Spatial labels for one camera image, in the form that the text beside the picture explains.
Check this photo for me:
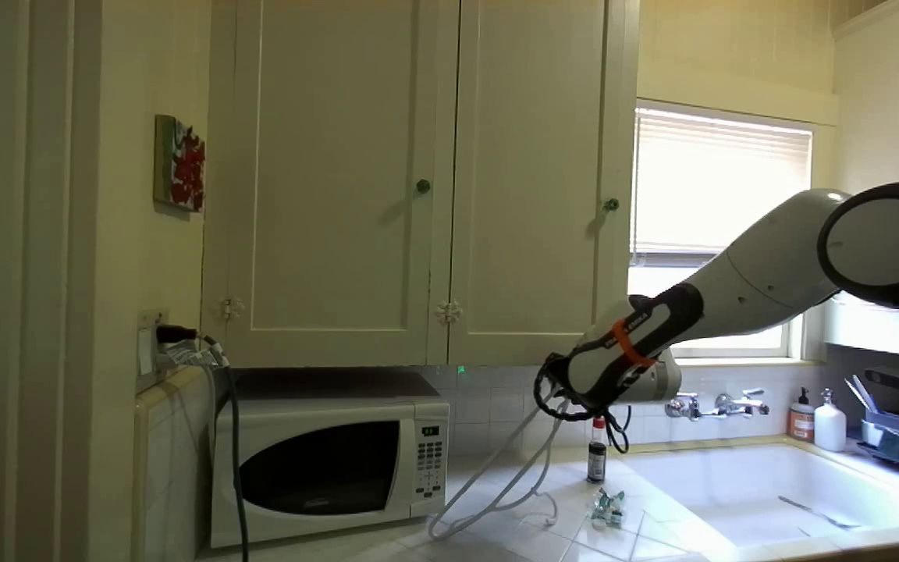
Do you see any brown soap bottle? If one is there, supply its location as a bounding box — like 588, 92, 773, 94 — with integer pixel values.
784, 384, 818, 447

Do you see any white soap bottle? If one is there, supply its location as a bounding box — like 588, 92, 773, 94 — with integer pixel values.
811, 384, 852, 457

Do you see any white kitchen sink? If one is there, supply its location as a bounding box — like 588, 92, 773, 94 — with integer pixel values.
620, 441, 899, 557

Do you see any white microwave oven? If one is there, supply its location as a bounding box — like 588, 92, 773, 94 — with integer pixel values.
207, 369, 453, 553

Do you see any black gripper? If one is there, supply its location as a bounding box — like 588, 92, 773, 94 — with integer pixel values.
529, 353, 581, 424

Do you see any chrome faucet with spout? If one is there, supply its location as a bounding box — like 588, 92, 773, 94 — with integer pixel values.
713, 384, 773, 421

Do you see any chrome faucet handle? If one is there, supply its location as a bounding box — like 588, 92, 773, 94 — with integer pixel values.
665, 391, 704, 424

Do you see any wide cream cabinet door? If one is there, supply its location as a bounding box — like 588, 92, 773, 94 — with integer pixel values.
202, 0, 461, 369

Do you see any cream wall cabinet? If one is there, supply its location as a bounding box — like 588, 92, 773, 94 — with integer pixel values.
199, 0, 644, 371

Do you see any kitchen window frame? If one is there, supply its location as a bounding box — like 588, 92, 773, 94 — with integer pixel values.
630, 98, 824, 369

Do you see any narrow cream cabinet door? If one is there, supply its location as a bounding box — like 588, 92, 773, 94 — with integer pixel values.
447, 0, 644, 369

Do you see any orange strap on arm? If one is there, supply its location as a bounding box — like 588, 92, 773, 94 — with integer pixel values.
608, 315, 659, 375

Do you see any white window blind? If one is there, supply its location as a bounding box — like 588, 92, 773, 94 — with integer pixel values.
633, 104, 818, 363

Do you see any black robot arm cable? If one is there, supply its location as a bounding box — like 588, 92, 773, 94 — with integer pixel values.
529, 349, 638, 458

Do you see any long thin utensil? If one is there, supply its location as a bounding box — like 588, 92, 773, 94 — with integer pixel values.
773, 491, 861, 534

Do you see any red floral wall picture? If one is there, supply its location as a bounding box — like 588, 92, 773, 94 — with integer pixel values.
153, 112, 209, 220

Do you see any crumpled clear plastic wrapper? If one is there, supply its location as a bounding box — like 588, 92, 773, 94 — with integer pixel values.
588, 483, 630, 534

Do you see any black power cable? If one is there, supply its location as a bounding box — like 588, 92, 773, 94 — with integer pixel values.
209, 349, 256, 562

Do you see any soy sauce bottle red cap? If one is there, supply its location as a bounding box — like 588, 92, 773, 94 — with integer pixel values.
585, 417, 612, 489

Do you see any wall outlet with plugs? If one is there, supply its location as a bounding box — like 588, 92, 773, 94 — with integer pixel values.
137, 315, 227, 396

